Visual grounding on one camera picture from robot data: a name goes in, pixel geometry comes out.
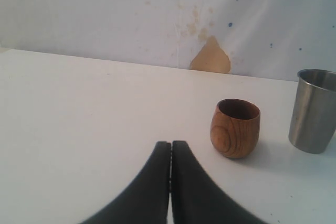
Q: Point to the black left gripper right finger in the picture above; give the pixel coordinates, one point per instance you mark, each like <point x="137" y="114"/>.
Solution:
<point x="196" y="198"/>

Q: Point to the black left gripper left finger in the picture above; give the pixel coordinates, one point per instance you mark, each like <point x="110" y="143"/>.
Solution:
<point x="146" y="199"/>

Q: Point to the brown wooden cup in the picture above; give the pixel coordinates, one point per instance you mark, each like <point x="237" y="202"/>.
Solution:
<point x="235" y="128"/>

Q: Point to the stainless steel tumbler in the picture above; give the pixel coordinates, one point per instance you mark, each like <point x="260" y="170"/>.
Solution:
<point x="313" y="118"/>

